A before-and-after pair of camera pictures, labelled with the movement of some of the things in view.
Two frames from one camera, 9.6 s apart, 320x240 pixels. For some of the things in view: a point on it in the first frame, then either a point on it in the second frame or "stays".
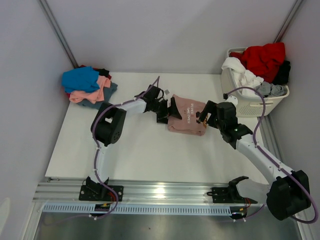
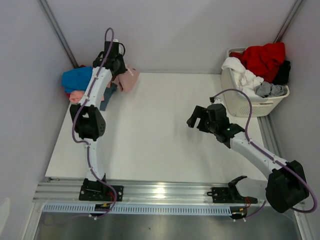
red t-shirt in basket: (263, 61) stays
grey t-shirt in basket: (267, 89) stays
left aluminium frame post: (70, 54) stays
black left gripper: (172, 111) → (122, 68)
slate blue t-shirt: (107, 92) stays
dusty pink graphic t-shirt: (187, 110) → (128, 79)
